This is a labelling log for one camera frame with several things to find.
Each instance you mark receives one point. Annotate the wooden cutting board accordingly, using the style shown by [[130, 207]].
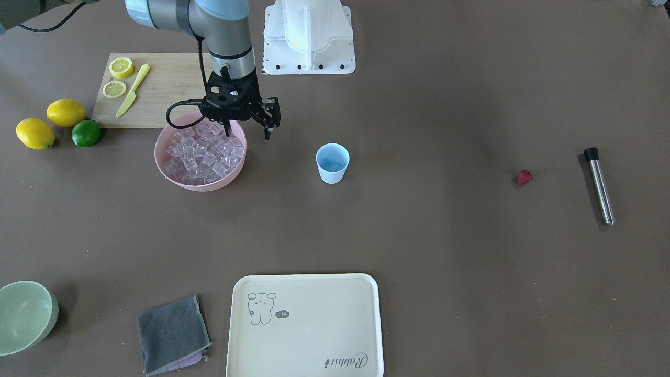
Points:
[[173, 77]]

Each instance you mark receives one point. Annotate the steel muddler black tip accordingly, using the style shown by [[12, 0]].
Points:
[[593, 158]]

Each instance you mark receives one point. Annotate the lemon slice lower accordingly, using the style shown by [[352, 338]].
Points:
[[114, 89]]

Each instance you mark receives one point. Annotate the yellow plastic knife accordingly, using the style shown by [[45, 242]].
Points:
[[132, 95]]

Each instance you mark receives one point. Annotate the yellow lemon outer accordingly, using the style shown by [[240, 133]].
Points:
[[35, 133]]

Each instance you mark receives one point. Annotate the grey folded cloth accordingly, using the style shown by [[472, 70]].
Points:
[[172, 336]]

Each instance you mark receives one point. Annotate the green lime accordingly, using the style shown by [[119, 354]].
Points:
[[86, 133]]

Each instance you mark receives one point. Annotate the yellow lemon near board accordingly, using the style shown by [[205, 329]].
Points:
[[66, 112]]

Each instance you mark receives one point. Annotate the cream rabbit tray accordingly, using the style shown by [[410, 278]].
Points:
[[305, 325]]

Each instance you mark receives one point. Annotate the red strawberry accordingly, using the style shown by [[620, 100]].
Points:
[[524, 177]]

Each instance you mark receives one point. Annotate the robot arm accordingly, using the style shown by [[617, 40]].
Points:
[[221, 26]]

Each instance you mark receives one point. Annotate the lemon slice upper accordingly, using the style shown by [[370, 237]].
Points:
[[121, 67]]

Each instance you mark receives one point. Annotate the light blue cup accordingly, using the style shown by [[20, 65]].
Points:
[[332, 153]]

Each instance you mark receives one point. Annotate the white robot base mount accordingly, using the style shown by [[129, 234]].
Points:
[[308, 38]]

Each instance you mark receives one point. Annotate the pink bowl of ice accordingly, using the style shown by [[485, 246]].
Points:
[[203, 157]]

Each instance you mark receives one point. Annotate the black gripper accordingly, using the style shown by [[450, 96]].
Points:
[[271, 112]]

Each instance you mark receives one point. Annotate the lemon slice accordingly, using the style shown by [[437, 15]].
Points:
[[114, 89], [121, 67]]

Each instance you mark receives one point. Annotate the mint green bowl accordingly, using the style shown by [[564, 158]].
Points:
[[29, 312]]

